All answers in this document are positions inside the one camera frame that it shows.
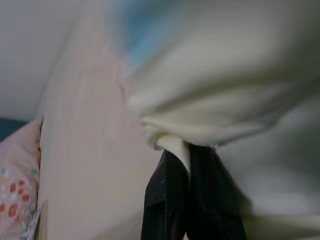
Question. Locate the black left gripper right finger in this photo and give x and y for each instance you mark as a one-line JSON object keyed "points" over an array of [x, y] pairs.
{"points": [[212, 200]]}

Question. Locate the bed with cream sheet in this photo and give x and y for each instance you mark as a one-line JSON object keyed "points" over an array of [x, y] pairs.
{"points": [[87, 150]]}

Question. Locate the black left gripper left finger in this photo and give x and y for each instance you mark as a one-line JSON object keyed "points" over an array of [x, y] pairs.
{"points": [[165, 200]]}

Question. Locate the cream cartoon print blanket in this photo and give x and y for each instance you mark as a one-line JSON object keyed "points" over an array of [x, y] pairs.
{"points": [[225, 87]]}

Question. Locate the pink pillow with coloured dots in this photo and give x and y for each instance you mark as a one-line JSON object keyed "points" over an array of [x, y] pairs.
{"points": [[15, 187]]}

